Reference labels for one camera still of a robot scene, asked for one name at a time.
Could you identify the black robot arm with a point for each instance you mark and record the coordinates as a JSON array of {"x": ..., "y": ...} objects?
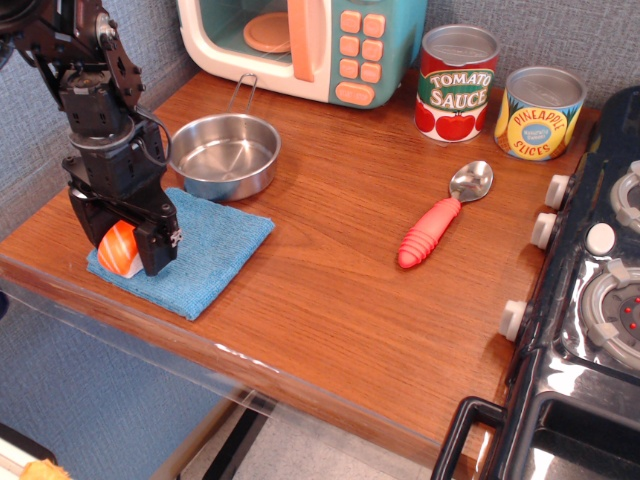
[{"x": 76, "y": 47}]

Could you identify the tomato sauce can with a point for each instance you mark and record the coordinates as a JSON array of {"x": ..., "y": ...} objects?
[{"x": 456, "y": 75}]

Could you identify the yellow object at corner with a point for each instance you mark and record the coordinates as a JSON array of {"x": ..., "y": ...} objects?
[{"x": 43, "y": 470}]

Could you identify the small steel pan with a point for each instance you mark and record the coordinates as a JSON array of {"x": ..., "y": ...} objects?
[{"x": 229, "y": 156}]

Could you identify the orange plate in microwave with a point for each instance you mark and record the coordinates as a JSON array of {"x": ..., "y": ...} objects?
[{"x": 268, "y": 33}]

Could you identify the red handled spoon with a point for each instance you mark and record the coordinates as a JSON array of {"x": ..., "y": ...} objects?
[{"x": 470, "y": 183}]

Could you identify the blue folded cloth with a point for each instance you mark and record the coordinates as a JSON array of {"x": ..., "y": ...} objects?
[{"x": 217, "y": 242}]

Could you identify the toy microwave oven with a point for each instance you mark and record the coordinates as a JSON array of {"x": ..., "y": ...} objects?
[{"x": 348, "y": 53}]

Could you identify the salmon sushi toy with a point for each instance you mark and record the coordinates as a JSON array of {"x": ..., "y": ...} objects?
[{"x": 118, "y": 251}]

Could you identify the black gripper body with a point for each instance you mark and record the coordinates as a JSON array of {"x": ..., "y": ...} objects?
[{"x": 128, "y": 165}]

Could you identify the pineapple slices can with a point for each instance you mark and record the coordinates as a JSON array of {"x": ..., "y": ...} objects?
[{"x": 539, "y": 111}]

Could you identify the black toy stove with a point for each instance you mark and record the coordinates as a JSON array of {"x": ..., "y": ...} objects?
[{"x": 572, "y": 404}]

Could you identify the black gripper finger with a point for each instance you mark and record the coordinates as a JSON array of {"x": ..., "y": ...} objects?
[
  {"x": 157, "y": 245},
  {"x": 96, "y": 213}
]

